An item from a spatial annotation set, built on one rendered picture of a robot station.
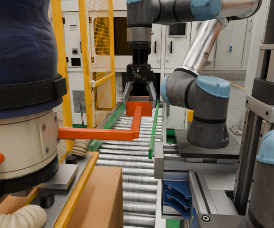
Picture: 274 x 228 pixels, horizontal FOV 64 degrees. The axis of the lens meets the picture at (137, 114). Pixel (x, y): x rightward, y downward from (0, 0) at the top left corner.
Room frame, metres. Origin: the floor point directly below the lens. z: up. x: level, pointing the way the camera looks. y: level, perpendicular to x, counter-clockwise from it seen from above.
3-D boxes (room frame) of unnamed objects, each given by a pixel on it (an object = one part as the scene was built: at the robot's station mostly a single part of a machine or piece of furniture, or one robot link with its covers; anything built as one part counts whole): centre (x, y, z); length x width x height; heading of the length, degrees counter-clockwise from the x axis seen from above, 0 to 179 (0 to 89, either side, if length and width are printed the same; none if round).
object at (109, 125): (2.34, 0.29, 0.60); 1.60 x 0.10 x 0.09; 173
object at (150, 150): (2.27, -0.24, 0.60); 1.60 x 0.10 x 0.09; 173
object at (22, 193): (0.44, 0.27, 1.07); 0.04 x 0.04 x 0.05; 86
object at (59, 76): (0.44, 0.26, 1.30); 0.23 x 0.23 x 0.04
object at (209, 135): (0.75, -0.26, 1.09); 0.15 x 0.15 x 0.10
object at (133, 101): (0.72, -0.01, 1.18); 0.09 x 0.08 x 0.05; 86
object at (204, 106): (0.76, -0.26, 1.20); 0.13 x 0.12 x 0.14; 43
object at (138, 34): (0.70, -0.01, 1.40); 0.08 x 0.08 x 0.05
